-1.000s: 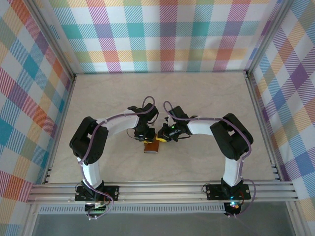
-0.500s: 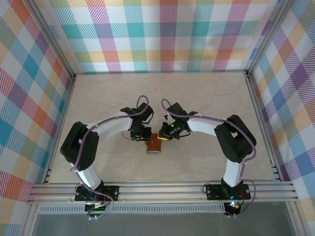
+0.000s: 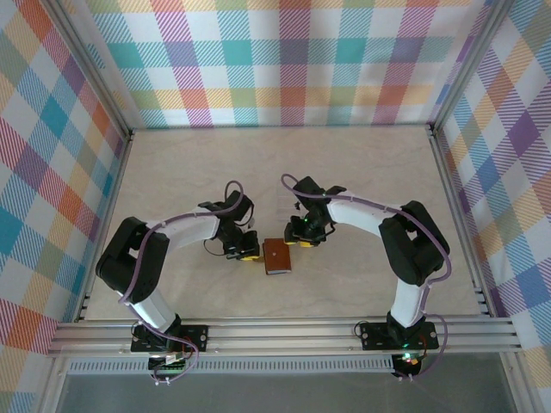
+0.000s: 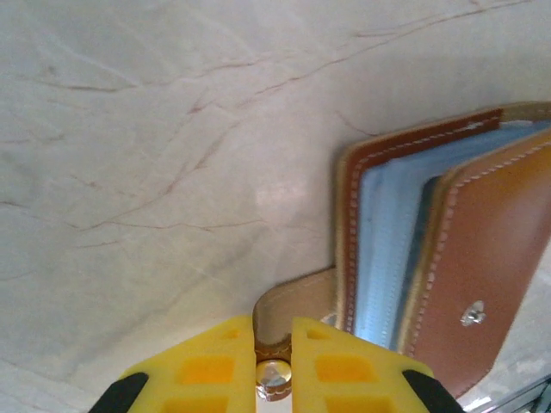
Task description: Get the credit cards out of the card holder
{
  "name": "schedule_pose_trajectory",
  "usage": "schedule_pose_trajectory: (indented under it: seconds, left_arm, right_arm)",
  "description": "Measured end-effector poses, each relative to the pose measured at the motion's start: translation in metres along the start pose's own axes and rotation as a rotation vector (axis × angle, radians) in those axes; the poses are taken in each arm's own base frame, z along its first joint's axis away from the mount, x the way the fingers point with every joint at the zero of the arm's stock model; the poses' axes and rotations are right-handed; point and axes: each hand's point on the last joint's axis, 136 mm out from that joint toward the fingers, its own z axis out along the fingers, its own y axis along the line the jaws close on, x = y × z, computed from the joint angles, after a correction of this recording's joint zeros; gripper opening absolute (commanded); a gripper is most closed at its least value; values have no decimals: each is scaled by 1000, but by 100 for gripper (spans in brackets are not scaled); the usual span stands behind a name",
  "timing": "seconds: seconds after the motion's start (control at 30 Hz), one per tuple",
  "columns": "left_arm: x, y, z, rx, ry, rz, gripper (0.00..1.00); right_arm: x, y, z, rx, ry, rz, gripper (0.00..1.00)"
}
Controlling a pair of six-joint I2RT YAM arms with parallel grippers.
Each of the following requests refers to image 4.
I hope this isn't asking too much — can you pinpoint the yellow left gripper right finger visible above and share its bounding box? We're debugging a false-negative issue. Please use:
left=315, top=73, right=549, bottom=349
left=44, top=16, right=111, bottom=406
left=291, top=316, right=467, bottom=413

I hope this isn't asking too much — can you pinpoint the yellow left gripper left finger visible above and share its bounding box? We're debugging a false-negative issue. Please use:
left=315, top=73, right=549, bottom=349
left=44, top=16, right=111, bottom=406
left=88, top=315, right=257, bottom=413

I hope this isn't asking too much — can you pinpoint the grey orange-edged item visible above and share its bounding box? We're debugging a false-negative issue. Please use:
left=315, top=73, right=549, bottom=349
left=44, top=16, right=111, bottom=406
left=251, top=101, right=551, bottom=404

